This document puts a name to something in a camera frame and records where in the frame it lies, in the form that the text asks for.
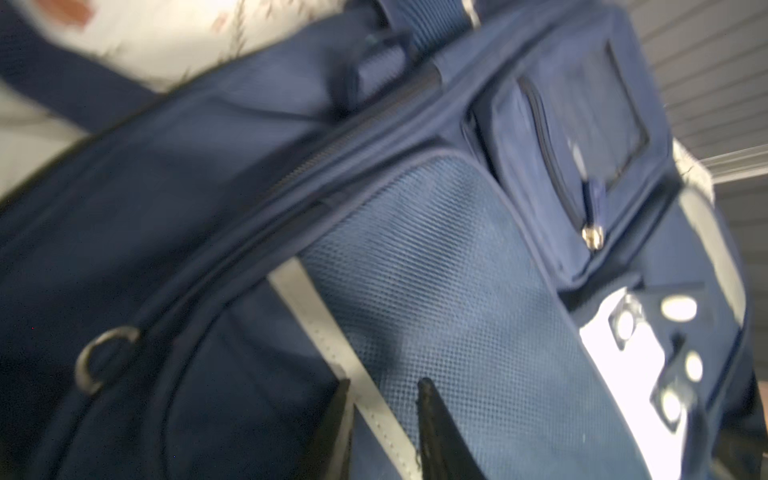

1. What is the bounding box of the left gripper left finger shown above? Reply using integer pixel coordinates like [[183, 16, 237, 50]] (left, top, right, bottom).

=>
[[298, 379, 353, 480]]

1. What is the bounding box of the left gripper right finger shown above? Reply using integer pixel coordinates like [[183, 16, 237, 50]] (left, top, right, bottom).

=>
[[417, 378, 486, 480]]

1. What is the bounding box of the navy blue student backpack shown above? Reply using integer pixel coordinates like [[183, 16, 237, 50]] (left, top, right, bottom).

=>
[[1, 1, 767, 479]]

